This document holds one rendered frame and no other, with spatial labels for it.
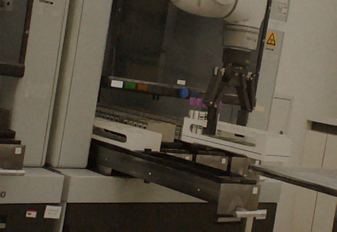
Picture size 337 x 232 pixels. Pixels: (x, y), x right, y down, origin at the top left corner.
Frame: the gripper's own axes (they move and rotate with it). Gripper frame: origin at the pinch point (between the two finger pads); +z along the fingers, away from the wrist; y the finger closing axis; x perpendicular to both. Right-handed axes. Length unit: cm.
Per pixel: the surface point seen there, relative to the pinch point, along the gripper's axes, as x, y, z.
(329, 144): 127, 216, 16
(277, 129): 144, 190, 11
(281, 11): 31, 49, -37
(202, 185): -12.7, -17.9, 12.7
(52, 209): 21.5, -35.0, 26.3
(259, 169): -2.1, 12.9, 10.4
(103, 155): 25.9, -18.4, 13.0
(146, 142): 16.6, -12.0, 7.5
